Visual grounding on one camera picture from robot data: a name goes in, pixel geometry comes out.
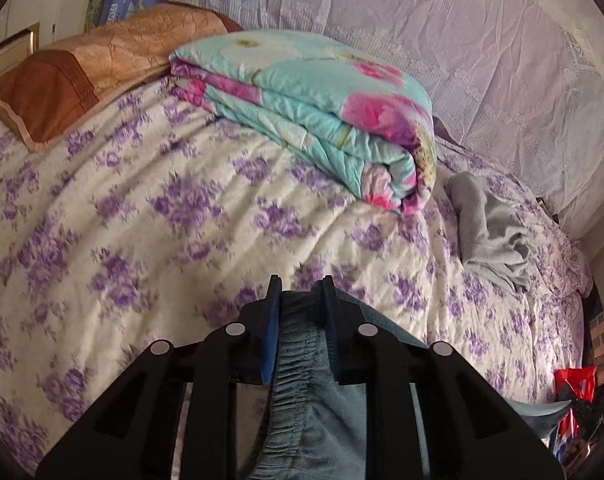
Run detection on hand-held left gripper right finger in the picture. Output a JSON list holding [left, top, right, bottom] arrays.
[[316, 276, 566, 480]]

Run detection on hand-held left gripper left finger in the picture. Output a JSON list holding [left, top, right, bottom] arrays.
[[36, 275, 283, 480]]

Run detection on teal pants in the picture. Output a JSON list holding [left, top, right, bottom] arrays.
[[177, 290, 578, 480]]

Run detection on purple floral bed sheet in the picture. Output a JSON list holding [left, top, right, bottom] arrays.
[[0, 72, 595, 476]]

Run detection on grey cloth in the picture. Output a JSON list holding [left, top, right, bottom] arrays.
[[447, 171, 533, 295]]

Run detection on folded turquoise floral quilt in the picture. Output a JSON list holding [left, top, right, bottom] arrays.
[[169, 30, 438, 218]]

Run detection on red plastic bag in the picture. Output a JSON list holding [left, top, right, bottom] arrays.
[[553, 366, 599, 403]]

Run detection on purple floral pillow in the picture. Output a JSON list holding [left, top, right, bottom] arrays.
[[532, 195, 593, 297]]

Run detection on white lace cover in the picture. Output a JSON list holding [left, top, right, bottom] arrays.
[[169, 0, 604, 238]]

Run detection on brown satin pillow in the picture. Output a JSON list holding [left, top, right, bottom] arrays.
[[0, 3, 243, 153]]

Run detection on gold bed frame rail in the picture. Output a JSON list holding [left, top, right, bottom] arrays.
[[0, 30, 39, 86]]

